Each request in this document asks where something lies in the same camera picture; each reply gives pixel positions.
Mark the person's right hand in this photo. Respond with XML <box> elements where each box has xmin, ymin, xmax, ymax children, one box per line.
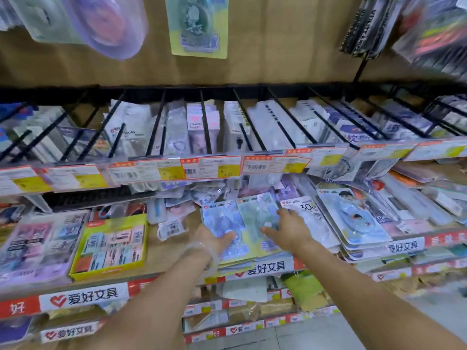
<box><xmin>260</xmin><ymin>208</ymin><xmax>315</xmax><ymax>255</ymax></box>

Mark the person's left hand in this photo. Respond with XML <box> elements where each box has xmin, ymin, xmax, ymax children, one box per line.
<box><xmin>182</xmin><ymin>225</ymin><xmax>237</xmax><ymax>267</ymax></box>

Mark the blue carded stationery packet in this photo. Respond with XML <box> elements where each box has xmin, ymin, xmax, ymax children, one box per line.
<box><xmin>201</xmin><ymin>200</ymin><xmax>253</xmax><ymax>263</ymax></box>

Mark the green carded stationery packet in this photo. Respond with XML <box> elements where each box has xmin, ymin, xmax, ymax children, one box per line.
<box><xmin>236</xmin><ymin>192</ymin><xmax>284</xmax><ymax>258</ymax></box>

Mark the person's right forearm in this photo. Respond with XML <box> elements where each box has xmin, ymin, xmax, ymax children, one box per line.
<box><xmin>297</xmin><ymin>235</ymin><xmax>467</xmax><ymax>350</ymax></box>

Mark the person's left forearm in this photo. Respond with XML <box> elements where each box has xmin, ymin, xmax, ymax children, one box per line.
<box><xmin>86</xmin><ymin>246</ymin><xmax>219</xmax><ymax>350</ymax></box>

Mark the stack of flat carded packets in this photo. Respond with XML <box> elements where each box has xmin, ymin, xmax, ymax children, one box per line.
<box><xmin>215</xmin><ymin>249</ymin><xmax>294</xmax><ymax>271</ymax></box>

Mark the red white shelf edge strip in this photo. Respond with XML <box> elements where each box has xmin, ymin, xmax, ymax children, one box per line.
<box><xmin>383</xmin><ymin>230</ymin><xmax>467</xmax><ymax>256</ymax></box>
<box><xmin>0</xmin><ymin>277</ymin><xmax>158</xmax><ymax>320</ymax></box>
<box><xmin>39</xmin><ymin>320</ymin><xmax>106</xmax><ymax>345</ymax></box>
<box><xmin>204</xmin><ymin>256</ymin><xmax>306</xmax><ymax>285</ymax></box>

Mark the white correction tape packet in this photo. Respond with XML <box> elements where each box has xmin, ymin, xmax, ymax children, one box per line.
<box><xmin>279</xmin><ymin>195</ymin><xmax>341</xmax><ymax>249</ymax></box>

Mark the pile of small clear packets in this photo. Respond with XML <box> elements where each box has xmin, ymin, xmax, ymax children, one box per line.
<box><xmin>146</xmin><ymin>174</ymin><xmax>303</xmax><ymax>220</ymax></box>

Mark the white paper packet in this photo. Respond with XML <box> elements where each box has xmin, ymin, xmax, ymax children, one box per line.
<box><xmin>221</xmin><ymin>276</ymin><xmax>270</xmax><ymax>304</ymax></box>

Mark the small white labelled packet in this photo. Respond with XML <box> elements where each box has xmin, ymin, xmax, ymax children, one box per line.
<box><xmin>157</xmin><ymin>218</ymin><xmax>189</xmax><ymax>242</ymax></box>

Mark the light green paper packet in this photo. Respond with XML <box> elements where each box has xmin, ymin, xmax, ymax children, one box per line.
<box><xmin>282</xmin><ymin>270</ymin><xmax>331</xmax><ymax>313</ymax></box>

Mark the row of shelf price tags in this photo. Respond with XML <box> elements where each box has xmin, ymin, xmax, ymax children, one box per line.
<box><xmin>0</xmin><ymin>139</ymin><xmax>467</xmax><ymax>196</ymax></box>

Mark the blue cartoon correction tape packet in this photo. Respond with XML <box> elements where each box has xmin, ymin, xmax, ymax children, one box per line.
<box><xmin>316</xmin><ymin>185</ymin><xmax>393</xmax><ymax>249</ymax></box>

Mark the clear ruler packet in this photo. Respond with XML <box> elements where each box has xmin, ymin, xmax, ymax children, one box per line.
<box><xmin>307</xmin><ymin>157</ymin><xmax>400</xmax><ymax>184</ymax></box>

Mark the red black scissors packet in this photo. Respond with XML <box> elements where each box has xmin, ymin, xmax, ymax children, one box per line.
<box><xmin>90</xmin><ymin>201</ymin><xmax>147</xmax><ymax>222</ymax></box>

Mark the yellow box of stationery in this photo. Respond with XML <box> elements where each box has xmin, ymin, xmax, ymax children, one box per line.
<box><xmin>69</xmin><ymin>214</ymin><xmax>149</xmax><ymax>282</ymax></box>

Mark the pile of assorted stationery packets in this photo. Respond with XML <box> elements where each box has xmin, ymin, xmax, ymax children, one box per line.
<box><xmin>365</xmin><ymin>159</ymin><xmax>467</xmax><ymax>232</ymax></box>

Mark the purple plastic-wrapped sticker pack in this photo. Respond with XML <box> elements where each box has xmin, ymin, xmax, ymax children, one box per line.
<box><xmin>0</xmin><ymin>210</ymin><xmax>90</xmax><ymax>289</ymax></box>

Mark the green hanging figure packet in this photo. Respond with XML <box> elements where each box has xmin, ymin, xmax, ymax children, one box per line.
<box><xmin>165</xmin><ymin>0</ymin><xmax>230</xmax><ymax>60</ymax></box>

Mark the bunch of black hanging packets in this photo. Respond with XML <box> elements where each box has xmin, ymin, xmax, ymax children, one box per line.
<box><xmin>339</xmin><ymin>0</ymin><xmax>402</xmax><ymax>59</ymax></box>

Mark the purple translucent hanging packet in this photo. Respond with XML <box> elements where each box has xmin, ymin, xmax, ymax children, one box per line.
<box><xmin>58</xmin><ymin>0</ymin><xmax>149</xmax><ymax>61</ymax></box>

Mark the bunch of colourful hanging packets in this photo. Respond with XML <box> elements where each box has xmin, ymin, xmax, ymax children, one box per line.
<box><xmin>392</xmin><ymin>0</ymin><xmax>467</xmax><ymax>82</ymax></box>

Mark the grey clear hanging packet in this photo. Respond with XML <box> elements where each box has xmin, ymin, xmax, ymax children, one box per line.
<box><xmin>7</xmin><ymin>0</ymin><xmax>85</xmax><ymax>45</ymax></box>

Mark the black wire divider rack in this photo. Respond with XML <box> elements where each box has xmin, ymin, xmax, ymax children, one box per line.
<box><xmin>0</xmin><ymin>82</ymin><xmax>467</xmax><ymax>165</ymax></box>

